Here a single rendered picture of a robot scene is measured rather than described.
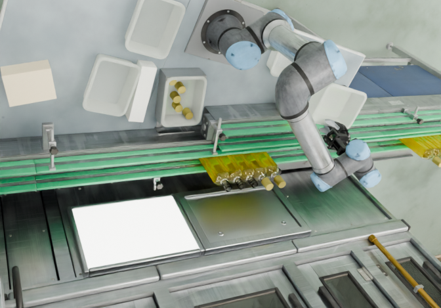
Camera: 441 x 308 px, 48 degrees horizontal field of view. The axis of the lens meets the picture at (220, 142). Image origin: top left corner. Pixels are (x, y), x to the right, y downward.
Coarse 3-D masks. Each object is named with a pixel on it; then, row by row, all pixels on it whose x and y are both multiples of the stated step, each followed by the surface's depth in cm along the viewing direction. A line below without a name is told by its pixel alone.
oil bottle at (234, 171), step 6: (222, 156) 209; (228, 156) 209; (222, 162) 206; (228, 162) 205; (234, 162) 206; (228, 168) 202; (234, 168) 202; (234, 174) 200; (240, 174) 201; (228, 180) 202
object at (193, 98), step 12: (168, 84) 194; (192, 84) 207; (204, 84) 201; (168, 96) 205; (180, 96) 208; (192, 96) 210; (204, 96) 204; (168, 108) 209; (192, 108) 213; (168, 120) 207; (180, 120) 209; (192, 120) 210
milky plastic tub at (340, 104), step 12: (336, 84) 191; (312, 96) 198; (324, 96) 191; (336, 96) 204; (348, 96) 207; (360, 96) 203; (312, 108) 196; (324, 108) 205; (336, 108) 208; (348, 108) 207; (360, 108) 203; (324, 120) 202; (336, 120) 208; (348, 120) 206
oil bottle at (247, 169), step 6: (234, 156) 210; (240, 156) 211; (240, 162) 207; (246, 162) 208; (240, 168) 204; (246, 168) 204; (252, 168) 205; (246, 174) 202; (252, 174) 203; (246, 180) 204
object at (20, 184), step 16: (368, 144) 252; (384, 144) 256; (400, 144) 259; (192, 160) 214; (288, 160) 227; (304, 160) 230; (32, 176) 187; (48, 176) 188; (64, 176) 190; (80, 176) 192; (96, 176) 194; (112, 176) 195; (128, 176) 196; (144, 176) 198; (160, 176) 201; (0, 192) 176; (16, 192) 179
